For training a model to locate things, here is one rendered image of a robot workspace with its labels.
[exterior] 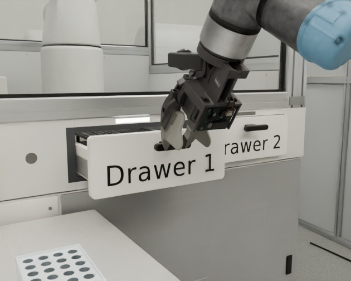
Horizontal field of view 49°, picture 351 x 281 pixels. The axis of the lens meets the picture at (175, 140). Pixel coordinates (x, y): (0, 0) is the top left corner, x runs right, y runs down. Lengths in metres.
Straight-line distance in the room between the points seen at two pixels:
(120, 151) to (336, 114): 2.06
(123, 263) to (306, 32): 0.39
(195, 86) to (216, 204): 0.49
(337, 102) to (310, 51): 2.15
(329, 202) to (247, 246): 1.66
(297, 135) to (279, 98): 0.13
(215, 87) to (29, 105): 0.37
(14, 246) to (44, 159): 0.19
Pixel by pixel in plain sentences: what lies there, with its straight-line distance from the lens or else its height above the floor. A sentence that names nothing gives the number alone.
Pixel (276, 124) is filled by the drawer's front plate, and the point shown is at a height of 0.91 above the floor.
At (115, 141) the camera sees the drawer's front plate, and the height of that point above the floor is 0.92.
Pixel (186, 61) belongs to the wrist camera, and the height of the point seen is 1.05.
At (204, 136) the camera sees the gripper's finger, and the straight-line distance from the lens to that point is 0.67.
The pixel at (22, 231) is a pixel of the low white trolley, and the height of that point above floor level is 0.76.
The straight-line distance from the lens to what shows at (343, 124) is 2.57.
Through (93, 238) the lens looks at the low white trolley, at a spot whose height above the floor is 0.76.
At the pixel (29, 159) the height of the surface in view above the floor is 0.87.
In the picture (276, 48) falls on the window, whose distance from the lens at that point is 1.12.
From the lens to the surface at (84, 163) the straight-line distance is 0.77.
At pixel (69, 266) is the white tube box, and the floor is 0.79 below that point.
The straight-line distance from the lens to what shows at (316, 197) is 2.82.
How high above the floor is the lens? 1.02
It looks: 9 degrees down
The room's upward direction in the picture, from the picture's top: straight up
